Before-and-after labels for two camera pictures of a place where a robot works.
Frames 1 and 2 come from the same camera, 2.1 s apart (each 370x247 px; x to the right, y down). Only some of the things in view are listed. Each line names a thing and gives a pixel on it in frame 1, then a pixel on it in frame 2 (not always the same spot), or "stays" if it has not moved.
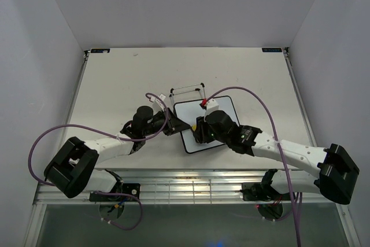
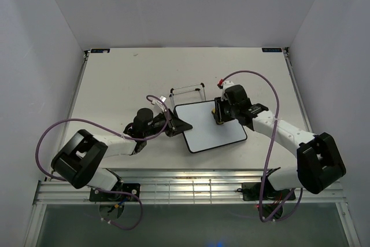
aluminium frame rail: x=188 y=187 stays
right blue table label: x=272 y=50 stays
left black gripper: x=175 y=125 stays
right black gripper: x=200 y=133 to x=218 y=115
